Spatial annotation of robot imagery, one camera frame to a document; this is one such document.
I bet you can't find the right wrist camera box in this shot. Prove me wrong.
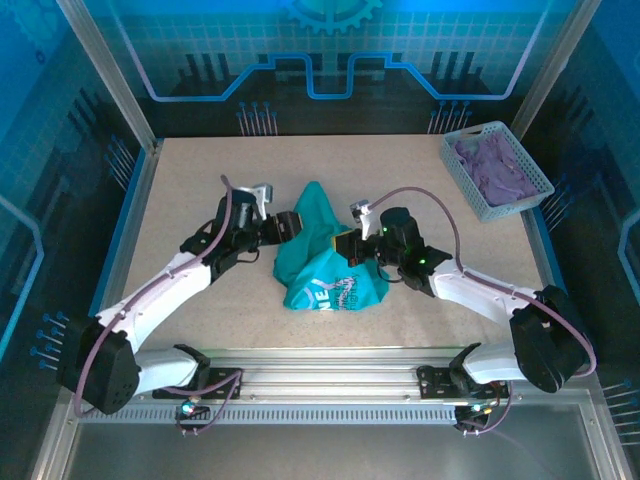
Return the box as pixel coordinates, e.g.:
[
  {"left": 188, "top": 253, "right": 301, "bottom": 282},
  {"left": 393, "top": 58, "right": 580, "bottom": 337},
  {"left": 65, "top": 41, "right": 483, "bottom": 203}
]
[{"left": 349, "top": 199, "right": 375, "bottom": 240}]

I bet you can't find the slotted metal cable strip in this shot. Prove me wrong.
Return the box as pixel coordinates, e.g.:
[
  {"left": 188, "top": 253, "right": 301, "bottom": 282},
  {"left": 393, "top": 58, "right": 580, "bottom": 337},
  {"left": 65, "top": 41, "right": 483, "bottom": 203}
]
[{"left": 122, "top": 405, "right": 459, "bottom": 426}]

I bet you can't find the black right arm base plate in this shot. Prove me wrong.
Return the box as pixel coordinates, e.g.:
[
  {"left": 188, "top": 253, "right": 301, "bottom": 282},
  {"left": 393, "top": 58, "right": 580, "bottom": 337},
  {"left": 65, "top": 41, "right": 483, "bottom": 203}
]
[{"left": 417, "top": 364, "right": 510, "bottom": 401}]

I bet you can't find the teal t-shirt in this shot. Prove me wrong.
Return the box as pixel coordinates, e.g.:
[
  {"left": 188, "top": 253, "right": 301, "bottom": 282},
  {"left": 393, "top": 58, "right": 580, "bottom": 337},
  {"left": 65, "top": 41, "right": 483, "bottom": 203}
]
[{"left": 272, "top": 180, "right": 392, "bottom": 312}]

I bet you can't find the aluminium mounting rail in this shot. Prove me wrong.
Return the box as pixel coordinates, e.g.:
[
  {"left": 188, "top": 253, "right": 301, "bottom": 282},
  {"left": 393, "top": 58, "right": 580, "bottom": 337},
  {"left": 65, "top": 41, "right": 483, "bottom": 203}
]
[{"left": 69, "top": 347, "right": 601, "bottom": 401}]

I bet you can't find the aluminium frame post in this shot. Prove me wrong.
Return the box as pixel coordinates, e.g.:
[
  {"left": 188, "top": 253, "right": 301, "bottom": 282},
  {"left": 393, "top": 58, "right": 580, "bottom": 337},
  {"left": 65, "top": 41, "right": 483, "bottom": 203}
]
[
  {"left": 54, "top": 0, "right": 164, "bottom": 156},
  {"left": 502, "top": 0, "right": 604, "bottom": 156}
]

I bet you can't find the light blue plastic basket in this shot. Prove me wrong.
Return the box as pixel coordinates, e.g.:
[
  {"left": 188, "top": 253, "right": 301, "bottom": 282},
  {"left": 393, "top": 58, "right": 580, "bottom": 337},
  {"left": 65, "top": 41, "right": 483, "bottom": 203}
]
[{"left": 438, "top": 120, "right": 556, "bottom": 224}]

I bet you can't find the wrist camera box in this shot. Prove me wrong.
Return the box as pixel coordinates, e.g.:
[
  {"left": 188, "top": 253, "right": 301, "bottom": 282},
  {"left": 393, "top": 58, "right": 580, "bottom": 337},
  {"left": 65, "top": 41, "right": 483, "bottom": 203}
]
[
  {"left": 349, "top": 199, "right": 375, "bottom": 240},
  {"left": 234, "top": 182, "right": 275, "bottom": 221}
]

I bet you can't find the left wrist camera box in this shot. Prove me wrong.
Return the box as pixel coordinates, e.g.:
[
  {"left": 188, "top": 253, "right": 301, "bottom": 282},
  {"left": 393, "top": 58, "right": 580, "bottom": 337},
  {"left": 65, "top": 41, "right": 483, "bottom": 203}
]
[{"left": 234, "top": 182, "right": 275, "bottom": 221}]

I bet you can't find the purple cloth pile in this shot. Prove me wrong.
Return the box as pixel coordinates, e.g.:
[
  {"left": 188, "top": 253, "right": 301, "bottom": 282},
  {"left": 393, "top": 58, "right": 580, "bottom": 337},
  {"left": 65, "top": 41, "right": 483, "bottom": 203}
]
[{"left": 452, "top": 130, "right": 541, "bottom": 207}]

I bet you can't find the aluminium table side rail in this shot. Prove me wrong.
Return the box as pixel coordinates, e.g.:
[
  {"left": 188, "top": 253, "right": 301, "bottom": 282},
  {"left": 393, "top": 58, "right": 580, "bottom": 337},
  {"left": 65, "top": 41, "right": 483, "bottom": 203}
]
[
  {"left": 84, "top": 142, "right": 164, "bottom": 364},
  {"left": 519, "top": 209, "right": 586, "bottom": 364}
]

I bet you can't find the small LED circuit board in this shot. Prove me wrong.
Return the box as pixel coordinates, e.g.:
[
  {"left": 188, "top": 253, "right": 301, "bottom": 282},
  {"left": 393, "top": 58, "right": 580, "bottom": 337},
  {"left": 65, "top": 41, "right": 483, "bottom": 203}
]
[
  {"left": 455, "top": 402, "right": 494, "bottom": 420},
  {"left": 175, "top": 397, "right": 211, "bottom": 421}
]

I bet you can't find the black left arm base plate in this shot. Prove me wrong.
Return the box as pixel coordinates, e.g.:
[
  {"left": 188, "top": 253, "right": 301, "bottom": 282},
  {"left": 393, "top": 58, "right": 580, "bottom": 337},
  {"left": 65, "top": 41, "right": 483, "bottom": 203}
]
[{"left": 152, "top": 367, "right": 244, "bottom": 401}]

